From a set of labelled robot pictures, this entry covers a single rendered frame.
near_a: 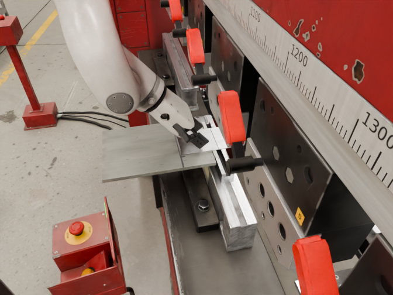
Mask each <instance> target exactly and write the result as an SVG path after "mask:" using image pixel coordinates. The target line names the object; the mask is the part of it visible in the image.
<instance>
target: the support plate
mask: <svg viewBox="0 0 393 295"><path fill-rule="evenodd" d="M182 156H185V157H182V160H183V163H184V167H182V163H181V159H180V154H179V151H178V147H177V143H176V140H175V136H174V134H173V133H171V132H170V131H169V130H168V129H166V128H165V127H164V126H162V124H151V125H143V126H134V127H129V128H120V129H111V130H107V131H102V183H107V182H112V181H119V180H126V179H133V178H138V177H144V176H152V175H156V174H163V173H171V172H175V171H182V170H189V169H196V168H200V167H208V166H215V165H216V160H215V158H214V155H213V153H212V151H208V152H201V153H193V154H189V155H182Z"/></svg>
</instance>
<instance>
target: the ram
mask: <svg viewBox="0 0 393 295"><path fill-rule="evenodd" d="M203 1H204V2H205V3H206V5H207V6H208V8H209V9H210V10H211V11H212V13H213V14H214V15H215V17H216V18H217V19H218V21H219V22H220V23H221V25H222V26H223V27H224V28H225V30H226V31H227V32H228V34H229V35H230V36H231V38H232V39H233V40H234V41H235V43H236V44H237V45H238V47H239V48H240V49H241V51H242V52H243V53H244V55H245V56H246V57H247V58H248V60H249V61H250V62H251V64H252V65H253V66H254V68H255V69H256V70H257V71H258V73H259V74H260V75H261V76H262V78H263V79H264V81H265V82H266V83H267V84H268V86H269V87H270V88H271V89H272V91H273V92H274V94H275V95H276V96H277V97H278V99H279V100H280V101H281V103H282V104H283V105H284V107H285V108H286V109H287V111H288V112H289V113H290V114H291V116H292V117H293V118H294V119H295V121H296V122H297V124H298V125H299V126H300V127H301V129H302V130H303V131H304V132H305V134H306V135H307V137H308V138H309V139H310V140H311V142H312V143H313V144H314V145H315V147H316V148H317V150H318V151H319V152H320V153H321V155H322V156H323V157H324V159H325V160H326V161H327V162H328V164H329V165H330V167H331V168H332V169H333V170H334V172H335V173H336V174H337V175H338V177H339V178H340V179H341V181H342V182H343V183H344V185H345V186H346V187H347V189H348V190H349V191H350V192H351V194H352V195H353V197H354V198H355V199H356V200H357V202H358V203H359V204H360V205H361V207H362V208H363V210H364V211H365V212H366V213H367V215H368V216H369V217H370V218H371V220H372V221H373V223H375V225H376V226H377V228H378V229H379V230H380V231H381V233H382V234H383V235H384V236H385V238H386V239H387V241H388V242H389V243H390V245H391V246H392V247H393V193H392V192H391V191H390V190H389V189H388V187H387V186H386V185H385V184H384V183H383V182H382V181H381V180H380V179H379V178H378V176H377V175H376V174H375V173H374V172H373V171H372V170H371V169H370V168H369V167H368V166H367V164H366V163H365V162H364V161H363V160H362V158H361V157H360V156H359V155H358V154H357V153H356V152H355V151H354V150H353V149H352V148H351V146H350V145H349V144H348V143H347V142H346V141H345V140H344V139H343V138H342V136H341V135H340V134H339V133H338V132H337V131H336V130H335V128H334V127H333V126H332V125H331V124H330V123H329V122H328V121H327V120H326V118H325V117H324V116H323V115H322V114H321V113H320V112H319V111H318V110H317V109H316V108H315V106H314V105H313V104H312V103H311V102H310V100H308V99H307V97H306V96H305V95H304V94H303V93H302V92H301V91H300V90H299V88H298V87H297V86H296V85H295V84H294V83H293V82H292V81H291V80H290V79H289V77H288V76H287V75H286V74H285V73H284V72H283V71H282V70H281V69H280V68H279V66H278V65H277V64H276V63H275V62H274V60H273V59H272V58H271V57H270V56H269V55H268V54H267V53H266V52H265V51H264V50H263V48H262V47H261V46H260V45H259V44H258V43H257V42H256V41H255V40H254V39H253V37H252V36H251V35H250V34H249V33H248V32H247V30H246V29H245V28H244V27H243V26H242V25H241V24H240V23H239V22H238V21H237V19H236V18H235V17H234V16H233V15H232V14H231V13H230V12H229V11H228V10H227V9H226V7H225V6H224V5H223V4H222V3H221V1H220V0H203ZM249 1H250V2H251V3H252V4H254V5H255V6H256V7H257V8H258V9H259V10H261V11H262V13H264V14H265V15H266V16H267V17H268V18H270V19H271V20H272V21H273V22H274V23H275V24H276V25H277V26H279V27H280V28H281V29H282V30H283V31H284V32H285V33H286V34H288V35H289V36H290V37H291V38H292V39H294V40H295V41H296V42H297V43H298V44H299V45H300V46H301V47H303V48H304V49H305V50H306V51H307V52H308V53H309V54H310V55H311V56H313V57H314V58H315V59H316V60H317V61H318V62H320V64H321V65H323V66H324V67H325V68H326V69H328V70H329V71H330V72H331V73H332V74H333V75H334V76H335V77H336V78H338V79H339V80H340V81H341V82H342V83H343V84H344V85H345V86H346V87H348V88H349V89H350V90H351V91H353V92H354V93H355V94H356V95H357V96H358V97H359V98H360V99H361V100H363V101H364V102H365V103H366V104H367V105H368V106H369V107H370V108H372V109H373V110H374V111H375V112H376V113H377V114H378V115H379V116H381V117H382V118H383V119H384V120H385V121H387V122H388V123H389V124H390V125H391V126H392V127H393V0H249Z"/></svg>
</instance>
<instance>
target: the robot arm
mask: <svg viewBox="0 0 393 295"><path fill-rule="evenodd" d="M53 2H54V4H55V6H56V9H57V13H58V18H59V21H60V25H61V30H62V32H63V36H64V39H65V42H66V45H67V47H68V50H69V52H70V54H71V57H72V59H73V61H74V63H75V65H76V67H77V69H78V71H79V72H80V74H81V76H82V77H83V79H84V81H85V82H86V84H87V86H88V87H89V89H90V90H91V92H92V93H93V95H94V96H95V98H96V99H97V100H98V102H99V103H100V104H101V105H102V106H103V107H104V108H105V109H106V110H107V111H109V112H110V113H112V114H114V115H119V116H125V115H129V114H131V113H132V112H134V111H135V110H138V111H140V112H144V113H149V114H150V115H151V116H152V117H153V118H155V119H156V120H157V121H158V122H159V123H161V124H162V126H164V127H165V128H166V129H168V130H169V131H170V132H171V133H173V134H174V135H175V136H177V137H180V138H181V137H182V138H183V140H185V142H186V143H188V142H191V143H192V144H194V145H195V146H196V147H197V148H199V149H201V148H202V147H203V146H205V145H206V144H207V143H208V142H209V140H208V139H207V138H206V137H204V135H202V134H201V133H200V132H197V131H199V130H200V129H201V128H202V127H203V124H201V123H200V121H198V120H197V119H196V118H194V117H192V114H191V111H190V109H189V106H188V105H187V103H186V102H185V101H183V100H182V99H181V98H180V97H178V96H177V95H176V94H174V93H173V92H172V91H171V90H169V89H168V88H167V87H166V85H164V81H163V80H162V79H161V78H160V77H159V76H158V75H156V74H155V73H154V72H153V71H151V70H150V69H149V68H148V67H147V66H146V65H145V64H144V63H143V62H141V61H140V60H139V59H138V58H137V57H136V56H135V55H134V54H133V53H131V52H130V51H129V50H128V49H127V48H125V46H124V45H122V44H121V41H120V38H119V35H118V31H117V29H116V25H115V21H114V18H113V14H112V10H111V6H110V2H109V0H53ZM184 128H186V129H184ZM189 130H190V131H191V132H192V134H190V135H189V134H187V132H188V131H189Z"/></svg>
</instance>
